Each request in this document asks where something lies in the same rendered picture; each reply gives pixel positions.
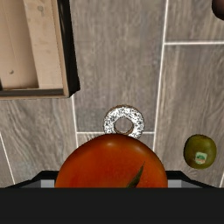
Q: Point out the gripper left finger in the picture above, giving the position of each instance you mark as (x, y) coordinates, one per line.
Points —
(43, 180)

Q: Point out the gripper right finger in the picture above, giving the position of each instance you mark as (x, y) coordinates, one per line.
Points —
(178, 180)

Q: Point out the red tomato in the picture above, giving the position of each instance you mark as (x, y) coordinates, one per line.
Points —
(110, 163)

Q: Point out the wooden box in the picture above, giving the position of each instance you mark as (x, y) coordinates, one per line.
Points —
(32, 49)

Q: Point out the green round fruit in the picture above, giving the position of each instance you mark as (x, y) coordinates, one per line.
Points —
(201, 147)

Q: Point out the white sprinkled donut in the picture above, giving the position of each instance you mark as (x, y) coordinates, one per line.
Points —
(137, 118)

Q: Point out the dark brown round object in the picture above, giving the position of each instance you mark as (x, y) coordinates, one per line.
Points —
(219, 8)

